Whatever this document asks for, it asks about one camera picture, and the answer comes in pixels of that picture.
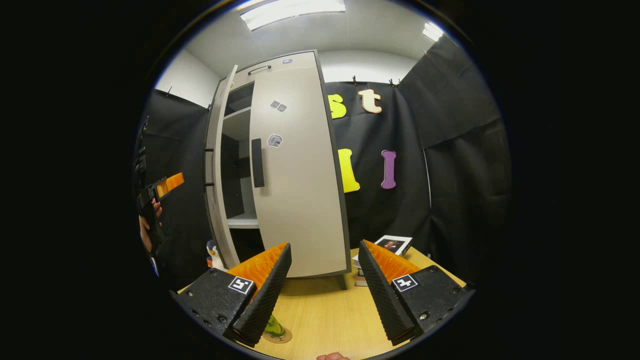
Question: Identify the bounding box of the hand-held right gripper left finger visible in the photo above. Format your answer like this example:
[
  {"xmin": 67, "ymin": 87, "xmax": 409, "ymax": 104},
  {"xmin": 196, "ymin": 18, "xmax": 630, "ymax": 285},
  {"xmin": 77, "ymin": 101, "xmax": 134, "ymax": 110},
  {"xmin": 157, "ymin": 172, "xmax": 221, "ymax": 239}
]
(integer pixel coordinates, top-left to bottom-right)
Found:
[{"xmin": 170, "ymin": 242, "xmax": 293, "ymax": 348}]

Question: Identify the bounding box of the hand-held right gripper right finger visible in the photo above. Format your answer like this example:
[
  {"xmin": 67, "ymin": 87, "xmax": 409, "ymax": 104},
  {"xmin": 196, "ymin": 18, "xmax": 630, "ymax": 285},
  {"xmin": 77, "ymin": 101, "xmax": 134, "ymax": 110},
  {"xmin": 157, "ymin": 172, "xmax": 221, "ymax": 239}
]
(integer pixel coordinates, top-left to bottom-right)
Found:
[{"xmin": 358, "ymin": 240, "xmax": 475, "ymax": 347}]

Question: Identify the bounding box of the green label plastic bottle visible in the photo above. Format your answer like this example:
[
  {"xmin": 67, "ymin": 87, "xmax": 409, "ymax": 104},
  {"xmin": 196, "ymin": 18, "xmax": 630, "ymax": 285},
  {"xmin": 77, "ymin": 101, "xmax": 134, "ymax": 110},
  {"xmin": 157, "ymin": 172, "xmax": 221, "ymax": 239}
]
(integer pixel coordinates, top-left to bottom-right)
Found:
[{"xmin": 263, "ymin": 315, "xmax": 287, "ymax": 338}]

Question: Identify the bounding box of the round wooden coaster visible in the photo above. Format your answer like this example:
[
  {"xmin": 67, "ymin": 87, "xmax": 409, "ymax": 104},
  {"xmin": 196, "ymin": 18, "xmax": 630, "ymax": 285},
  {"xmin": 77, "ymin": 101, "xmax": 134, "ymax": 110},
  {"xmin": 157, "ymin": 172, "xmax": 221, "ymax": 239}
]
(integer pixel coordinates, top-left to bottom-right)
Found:
[{"xmin": 262, "ymin": 327, "xmax": 293, "ymax": 345}]

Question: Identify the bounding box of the grey cabinet door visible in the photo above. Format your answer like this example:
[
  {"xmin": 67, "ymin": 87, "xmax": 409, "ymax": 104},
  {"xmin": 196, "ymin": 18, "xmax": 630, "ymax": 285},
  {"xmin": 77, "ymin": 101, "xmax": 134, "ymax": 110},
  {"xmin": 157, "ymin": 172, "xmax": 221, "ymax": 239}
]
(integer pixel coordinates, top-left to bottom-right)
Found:
[
  {"xmin": 204, "ymin": 65, "xmax": 241, "ymax": 271},
  {"xmin": 249, "ymin": 66, "xmax": 351, "ymax": 278}
]

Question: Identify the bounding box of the grey cabinet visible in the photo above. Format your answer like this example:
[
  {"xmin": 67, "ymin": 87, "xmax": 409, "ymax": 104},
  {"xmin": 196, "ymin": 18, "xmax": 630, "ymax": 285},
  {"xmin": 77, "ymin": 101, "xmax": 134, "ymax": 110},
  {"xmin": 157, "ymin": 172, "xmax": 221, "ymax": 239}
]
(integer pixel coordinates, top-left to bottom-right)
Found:
[{"xmin": 204, "ymin": 50, "xmax": 352, "ymax": 291}]

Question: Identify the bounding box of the grey cabinet shelf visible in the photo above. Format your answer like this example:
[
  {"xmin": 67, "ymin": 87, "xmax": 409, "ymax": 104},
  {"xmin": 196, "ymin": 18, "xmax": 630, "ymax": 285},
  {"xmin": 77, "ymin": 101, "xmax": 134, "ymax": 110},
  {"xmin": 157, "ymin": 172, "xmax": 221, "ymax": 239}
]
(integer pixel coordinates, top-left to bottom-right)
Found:
[
  {"xmin": 227, "ymin": 214, "xmax": 260, "ymax": 230},
  {"xmin": 222, "ymin": 106, "xmax": 252, "ymax": 122}
]

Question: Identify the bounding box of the grey cabinet drawer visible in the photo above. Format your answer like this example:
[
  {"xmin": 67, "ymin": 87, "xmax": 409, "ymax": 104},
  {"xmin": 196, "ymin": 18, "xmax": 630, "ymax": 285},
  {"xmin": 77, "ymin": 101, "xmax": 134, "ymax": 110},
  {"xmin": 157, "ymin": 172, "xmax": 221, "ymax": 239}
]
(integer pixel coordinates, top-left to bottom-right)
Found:
[{"xmin": 230, "ymin": 51, "xmax": 319, "ymax": 88}]

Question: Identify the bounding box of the white portrait book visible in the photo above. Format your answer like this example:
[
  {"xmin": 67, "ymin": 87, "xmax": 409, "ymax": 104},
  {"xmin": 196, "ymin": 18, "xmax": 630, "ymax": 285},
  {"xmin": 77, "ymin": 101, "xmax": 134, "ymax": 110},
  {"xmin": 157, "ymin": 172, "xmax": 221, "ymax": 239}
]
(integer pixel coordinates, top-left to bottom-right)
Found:
[{"xmin": 352, "ymin": 235, "xmax": 414, "ymax": 268}]

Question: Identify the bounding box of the penguin figurine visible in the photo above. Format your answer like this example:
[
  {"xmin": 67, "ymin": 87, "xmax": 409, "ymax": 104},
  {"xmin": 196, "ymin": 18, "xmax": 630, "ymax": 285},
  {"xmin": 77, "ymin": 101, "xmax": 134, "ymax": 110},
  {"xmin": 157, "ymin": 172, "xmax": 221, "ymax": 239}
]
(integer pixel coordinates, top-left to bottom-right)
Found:
[{"xmin": 206, "ymin": 240, "xmax": 227, "ymax": 273}]

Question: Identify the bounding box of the black backdrop cloth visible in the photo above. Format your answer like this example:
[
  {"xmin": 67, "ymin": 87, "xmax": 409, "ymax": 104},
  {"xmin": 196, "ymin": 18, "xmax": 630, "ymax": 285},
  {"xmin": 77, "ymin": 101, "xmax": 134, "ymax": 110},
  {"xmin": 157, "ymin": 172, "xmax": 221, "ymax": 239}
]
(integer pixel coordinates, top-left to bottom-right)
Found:
[{"xmin": 135, "ymin": 35, "xmax": 512, "ymax": 291}]

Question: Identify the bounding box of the large ceiling light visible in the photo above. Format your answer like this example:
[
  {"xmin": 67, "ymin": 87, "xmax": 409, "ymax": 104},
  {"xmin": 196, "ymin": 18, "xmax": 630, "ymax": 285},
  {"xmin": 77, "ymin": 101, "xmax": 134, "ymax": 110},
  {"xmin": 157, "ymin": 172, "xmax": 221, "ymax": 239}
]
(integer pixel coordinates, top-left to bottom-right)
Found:
[{"xmin": 239, "ymin": 0, "xmax": 347, "ymax": 32}]

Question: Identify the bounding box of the small ceiling light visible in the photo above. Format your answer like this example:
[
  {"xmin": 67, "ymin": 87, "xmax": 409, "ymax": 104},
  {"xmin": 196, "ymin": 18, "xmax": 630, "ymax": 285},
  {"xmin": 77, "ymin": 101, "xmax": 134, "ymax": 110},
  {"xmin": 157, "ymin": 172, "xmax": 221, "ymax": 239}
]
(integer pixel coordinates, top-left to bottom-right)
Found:
[{"xmin": 422, "ymin": 21, "xmax": 445, "ymax": 42}]

